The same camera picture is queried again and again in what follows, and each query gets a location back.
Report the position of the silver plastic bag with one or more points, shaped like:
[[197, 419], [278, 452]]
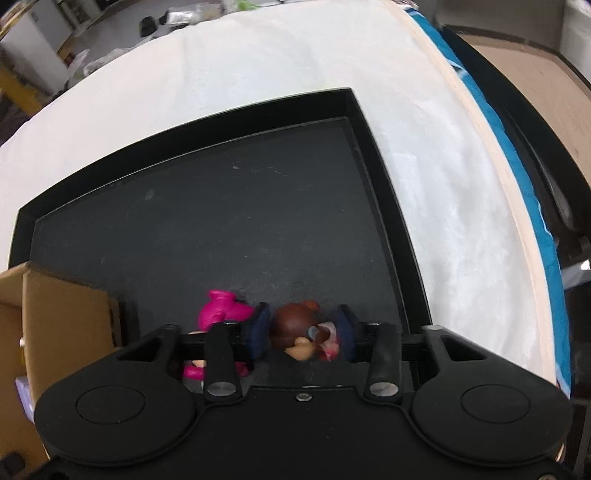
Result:
[[189, 16]]

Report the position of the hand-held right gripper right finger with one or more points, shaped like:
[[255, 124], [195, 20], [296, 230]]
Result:
[[346, 333]]

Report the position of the small black object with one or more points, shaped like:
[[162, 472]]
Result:
[[148, 26]]

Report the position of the black bed frame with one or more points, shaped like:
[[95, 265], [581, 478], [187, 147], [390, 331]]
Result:
[[531, 152]]

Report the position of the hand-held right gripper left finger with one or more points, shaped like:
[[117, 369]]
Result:
[[258, 333]]

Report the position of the pink dinosaur costume figure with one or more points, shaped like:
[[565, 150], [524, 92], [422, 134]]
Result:
[[221, 310]]

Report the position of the brown cardboard box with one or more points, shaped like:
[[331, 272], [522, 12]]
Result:
[[64, 332]]

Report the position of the blue cloth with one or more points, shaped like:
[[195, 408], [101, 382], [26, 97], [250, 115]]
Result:
[[521, 194]]

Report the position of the yellow metal shelf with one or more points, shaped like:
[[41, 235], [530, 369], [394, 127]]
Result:
[[14, 87]]

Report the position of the black plastic tray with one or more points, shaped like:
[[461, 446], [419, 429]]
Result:
[[221, 203]]

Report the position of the brown-haired doll figure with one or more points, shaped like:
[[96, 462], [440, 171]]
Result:
[[293, 328]]

